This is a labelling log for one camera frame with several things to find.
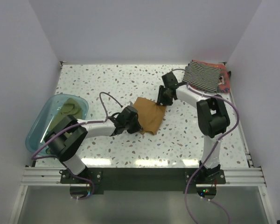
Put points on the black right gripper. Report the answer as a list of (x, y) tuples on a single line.
[(160, 99)]

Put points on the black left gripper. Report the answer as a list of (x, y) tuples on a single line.
[(136, 127)]

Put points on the tan ribbed tank top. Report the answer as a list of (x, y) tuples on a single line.
[(150, 115)]

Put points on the olive green tank top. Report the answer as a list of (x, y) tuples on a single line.
[(70, 107)]

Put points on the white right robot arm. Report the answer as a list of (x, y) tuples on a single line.
[(212, 117)]

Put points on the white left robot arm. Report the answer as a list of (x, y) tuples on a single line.
[(66, 137)]

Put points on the striped folded tank top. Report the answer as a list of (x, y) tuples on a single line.
[(202, 76)]

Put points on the red patterned folded tank top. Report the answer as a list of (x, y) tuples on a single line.
[(224, 81)]

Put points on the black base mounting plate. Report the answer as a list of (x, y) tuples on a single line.
[(99, 180)]

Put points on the translucent blue plastic bin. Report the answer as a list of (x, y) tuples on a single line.
[(35, 137)]

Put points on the aluminium frame rail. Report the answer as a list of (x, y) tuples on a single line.
[(49, 176)]

